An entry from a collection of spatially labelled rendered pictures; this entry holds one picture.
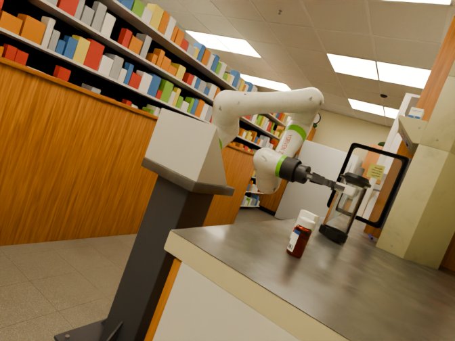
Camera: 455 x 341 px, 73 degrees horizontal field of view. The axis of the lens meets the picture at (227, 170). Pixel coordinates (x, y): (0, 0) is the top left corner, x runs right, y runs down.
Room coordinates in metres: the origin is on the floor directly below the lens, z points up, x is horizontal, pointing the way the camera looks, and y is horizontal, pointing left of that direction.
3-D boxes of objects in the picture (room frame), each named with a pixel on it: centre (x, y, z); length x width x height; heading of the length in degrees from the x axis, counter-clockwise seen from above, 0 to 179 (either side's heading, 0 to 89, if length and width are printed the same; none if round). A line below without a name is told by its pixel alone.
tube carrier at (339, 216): (1.11, -0.44, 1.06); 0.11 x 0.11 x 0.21
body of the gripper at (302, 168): (1.19, -0.30, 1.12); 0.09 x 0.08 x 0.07; 60
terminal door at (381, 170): (1.69, -0.73, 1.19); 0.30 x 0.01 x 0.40; 53
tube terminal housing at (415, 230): (1.40, -0.90, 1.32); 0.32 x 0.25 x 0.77; 150
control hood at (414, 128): (1.49, -0.74, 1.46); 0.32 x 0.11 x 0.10; 150
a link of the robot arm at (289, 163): (1.22, -0.24, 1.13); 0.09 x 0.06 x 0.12; 150
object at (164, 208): (1.43, 0.15, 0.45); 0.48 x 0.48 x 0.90; 58
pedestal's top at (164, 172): (1.43, 0.15, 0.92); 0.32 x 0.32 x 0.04; 58
